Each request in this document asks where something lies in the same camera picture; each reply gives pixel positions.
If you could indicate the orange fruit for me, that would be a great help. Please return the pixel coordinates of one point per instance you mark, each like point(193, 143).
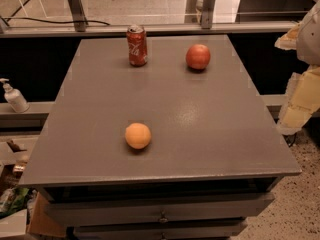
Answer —
point(138, 135)

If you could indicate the green plastic packaging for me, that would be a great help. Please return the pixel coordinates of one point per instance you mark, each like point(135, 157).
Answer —
point(13, 200)

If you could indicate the red apple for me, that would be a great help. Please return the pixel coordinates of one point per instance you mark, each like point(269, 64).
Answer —
point(198, 57)

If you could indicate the left metal railing post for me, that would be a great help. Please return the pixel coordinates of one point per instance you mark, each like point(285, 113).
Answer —
point(78, 15)

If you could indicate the cardboard box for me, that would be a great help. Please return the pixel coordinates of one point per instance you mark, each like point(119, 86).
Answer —
point(41, 223)

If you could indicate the right metal railing post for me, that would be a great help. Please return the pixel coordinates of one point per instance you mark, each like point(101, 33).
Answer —
point(207, 14)

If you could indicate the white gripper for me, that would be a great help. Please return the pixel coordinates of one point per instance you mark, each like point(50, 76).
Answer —
point(310, 40)

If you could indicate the metal railing post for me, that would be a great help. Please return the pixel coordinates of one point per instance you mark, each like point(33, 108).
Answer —
point(78, 15)
point(207, 14)

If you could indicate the white pump bottle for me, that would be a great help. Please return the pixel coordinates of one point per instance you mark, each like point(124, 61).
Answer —
point(14, 97)

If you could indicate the red cola can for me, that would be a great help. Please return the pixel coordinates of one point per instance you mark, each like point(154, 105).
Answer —
point(137, 45)

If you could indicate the grey drawer cabinet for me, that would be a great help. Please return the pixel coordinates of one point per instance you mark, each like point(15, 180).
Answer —
point(214, 156)

